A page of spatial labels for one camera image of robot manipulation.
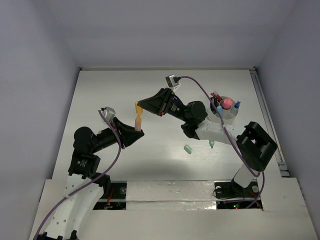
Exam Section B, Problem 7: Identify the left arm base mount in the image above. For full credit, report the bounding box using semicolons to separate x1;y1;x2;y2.
93;181;127;211

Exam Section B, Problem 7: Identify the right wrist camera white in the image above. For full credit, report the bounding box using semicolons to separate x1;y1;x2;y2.
165;74;181;92

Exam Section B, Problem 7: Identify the green highlighter marker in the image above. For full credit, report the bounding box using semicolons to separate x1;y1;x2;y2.
209;140;215;149

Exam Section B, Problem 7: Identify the green marker cap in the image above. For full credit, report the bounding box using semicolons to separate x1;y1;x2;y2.
183;144;193;154

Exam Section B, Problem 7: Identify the black green highlighter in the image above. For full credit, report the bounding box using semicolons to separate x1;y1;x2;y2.
210;97;218;115

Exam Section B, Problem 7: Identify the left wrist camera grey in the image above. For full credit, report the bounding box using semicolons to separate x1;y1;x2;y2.
100;106;116;123

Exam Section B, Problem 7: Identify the orange marker cap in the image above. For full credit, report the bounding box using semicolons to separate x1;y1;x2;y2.
135;101;143;116

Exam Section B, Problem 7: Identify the orange highlighter marker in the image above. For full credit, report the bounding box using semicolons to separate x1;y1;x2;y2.
134;114;142;132

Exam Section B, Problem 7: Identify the white round container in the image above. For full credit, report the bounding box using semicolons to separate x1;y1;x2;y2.
206;96;239;125

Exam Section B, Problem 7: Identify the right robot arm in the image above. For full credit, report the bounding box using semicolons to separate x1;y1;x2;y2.
136;88;278;196

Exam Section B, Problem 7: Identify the blue highlighter marker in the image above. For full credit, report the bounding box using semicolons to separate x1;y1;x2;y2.
216;105;223;117

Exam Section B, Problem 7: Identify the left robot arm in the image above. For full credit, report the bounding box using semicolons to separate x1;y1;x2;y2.
34;117;144;240

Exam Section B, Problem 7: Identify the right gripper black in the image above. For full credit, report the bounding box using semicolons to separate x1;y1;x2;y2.
136;87;190;123

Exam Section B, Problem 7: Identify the red gel pen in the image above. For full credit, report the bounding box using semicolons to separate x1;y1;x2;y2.
210;91;222;102

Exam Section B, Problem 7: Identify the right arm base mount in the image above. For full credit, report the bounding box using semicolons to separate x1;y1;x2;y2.
212;180;263;210

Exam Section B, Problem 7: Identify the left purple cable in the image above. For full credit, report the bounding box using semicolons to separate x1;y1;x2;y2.
33;108;123;240

